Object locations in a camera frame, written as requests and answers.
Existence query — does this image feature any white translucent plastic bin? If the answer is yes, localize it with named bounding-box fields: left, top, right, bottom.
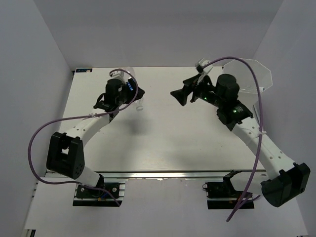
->
left=223, top=59, right=273, bottom=111

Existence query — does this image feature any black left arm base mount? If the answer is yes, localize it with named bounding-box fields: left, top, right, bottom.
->
left=73, top=179, right=125, bottom=207

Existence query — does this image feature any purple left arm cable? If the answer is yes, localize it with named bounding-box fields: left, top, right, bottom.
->
left=27, top=69, right=139, bottom=207

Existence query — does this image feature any blue label sticker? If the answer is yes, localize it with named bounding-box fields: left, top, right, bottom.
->
left=75, top=68, right=92, bottom=73

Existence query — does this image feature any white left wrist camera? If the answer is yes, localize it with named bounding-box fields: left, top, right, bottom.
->
left=109, top=70, right=126, bottom=83

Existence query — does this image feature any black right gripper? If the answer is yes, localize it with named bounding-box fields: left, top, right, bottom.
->
left=170, top=74, right=224, bottom=109

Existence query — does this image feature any aluminium table frame rail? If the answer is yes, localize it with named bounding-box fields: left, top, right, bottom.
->
left=46, top=171, right=265, bottom=180

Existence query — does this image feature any water bottle with blue label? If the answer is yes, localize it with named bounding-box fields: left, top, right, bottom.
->
left=123, top=67, right=145, bottom=112

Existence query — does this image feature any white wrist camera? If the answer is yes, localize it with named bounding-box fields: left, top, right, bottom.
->
left=195, top=58, right=213, bottom=80
left=109, top=70, right=126, bottom=83

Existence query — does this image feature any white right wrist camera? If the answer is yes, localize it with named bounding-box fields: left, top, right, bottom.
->
left=195, top=58, right=213, bottom=80

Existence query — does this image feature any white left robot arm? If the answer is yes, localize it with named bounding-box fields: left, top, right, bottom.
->
left=46, top=78, right=145, bottom=197

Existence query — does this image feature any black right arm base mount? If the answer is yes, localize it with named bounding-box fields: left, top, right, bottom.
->
left=202, top=170, right=254, bottom=210

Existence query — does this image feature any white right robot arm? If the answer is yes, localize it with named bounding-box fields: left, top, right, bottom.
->
left=170, top=74, right=311, bottom=207

